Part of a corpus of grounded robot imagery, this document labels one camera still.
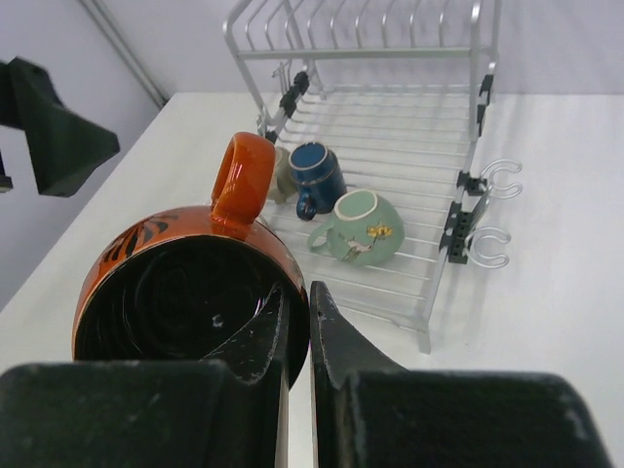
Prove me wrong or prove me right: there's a left aluminium frame post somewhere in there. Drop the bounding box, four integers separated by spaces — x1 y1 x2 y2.
78 0 170 108

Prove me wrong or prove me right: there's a black and red mug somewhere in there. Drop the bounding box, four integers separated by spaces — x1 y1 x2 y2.
71 132 309 381

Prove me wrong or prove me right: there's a dark blue mug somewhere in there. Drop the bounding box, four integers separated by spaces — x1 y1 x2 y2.
289 141 347 220

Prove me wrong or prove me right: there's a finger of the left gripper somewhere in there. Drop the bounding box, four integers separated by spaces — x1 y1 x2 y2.
9 58 120 197

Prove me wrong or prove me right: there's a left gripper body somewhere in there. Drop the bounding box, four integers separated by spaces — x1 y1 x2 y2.
0 58 25 194

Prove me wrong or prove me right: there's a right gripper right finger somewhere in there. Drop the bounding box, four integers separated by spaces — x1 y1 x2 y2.
310 281 418 467

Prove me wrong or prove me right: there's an olive grey mug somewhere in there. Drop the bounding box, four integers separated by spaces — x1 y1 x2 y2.
267 145 297 204

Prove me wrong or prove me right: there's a metal wire dish rack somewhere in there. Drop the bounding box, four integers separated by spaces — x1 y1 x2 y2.
223 1 523 353

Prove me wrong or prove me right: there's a teal green cup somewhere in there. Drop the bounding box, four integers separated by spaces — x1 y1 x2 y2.
307 189 406 266

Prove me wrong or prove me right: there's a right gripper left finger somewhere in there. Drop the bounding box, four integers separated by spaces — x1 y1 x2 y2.
194 283 290 467

